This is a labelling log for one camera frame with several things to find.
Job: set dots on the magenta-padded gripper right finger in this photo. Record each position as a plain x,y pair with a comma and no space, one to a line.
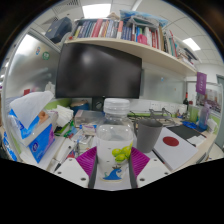
153,171

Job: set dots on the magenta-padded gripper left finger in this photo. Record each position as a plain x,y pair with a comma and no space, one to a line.
70,171

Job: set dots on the clear plastic water bottle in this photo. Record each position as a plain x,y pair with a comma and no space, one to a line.
115,140

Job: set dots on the large white paper sheet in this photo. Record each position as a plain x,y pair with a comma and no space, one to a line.
175,156

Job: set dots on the flat round red coaster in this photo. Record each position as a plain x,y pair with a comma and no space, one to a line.
171,141

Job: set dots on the grey cup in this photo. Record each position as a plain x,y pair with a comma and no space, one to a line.
148,136

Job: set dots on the blue and white tissue box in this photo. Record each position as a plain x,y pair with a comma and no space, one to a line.
36,140

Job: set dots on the black desk mat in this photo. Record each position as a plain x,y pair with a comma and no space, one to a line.
186,131

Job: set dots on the grey metal laptop stand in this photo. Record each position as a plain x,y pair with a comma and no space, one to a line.
163,117

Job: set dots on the small white paper sheet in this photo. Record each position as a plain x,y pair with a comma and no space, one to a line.
199,140

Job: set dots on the white tissue pack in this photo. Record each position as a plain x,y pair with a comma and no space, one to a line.
63,115

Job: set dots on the clear plastic box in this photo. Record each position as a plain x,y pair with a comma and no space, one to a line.
88,117

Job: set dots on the translucent purple drink bottle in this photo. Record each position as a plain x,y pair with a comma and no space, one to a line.
204,116

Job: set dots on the dark wine bottle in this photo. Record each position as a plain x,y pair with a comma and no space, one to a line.
185,101

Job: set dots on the purple hanging sign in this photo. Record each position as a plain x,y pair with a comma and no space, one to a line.
201,83

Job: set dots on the black computer monitor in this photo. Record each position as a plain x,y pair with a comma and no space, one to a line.
98,71

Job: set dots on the wooden shelf with books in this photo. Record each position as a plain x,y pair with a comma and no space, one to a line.
140,50

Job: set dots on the dark blue box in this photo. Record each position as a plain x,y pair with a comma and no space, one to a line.
58,29

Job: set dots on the ceiling lights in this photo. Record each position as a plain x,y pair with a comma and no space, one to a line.
96,10

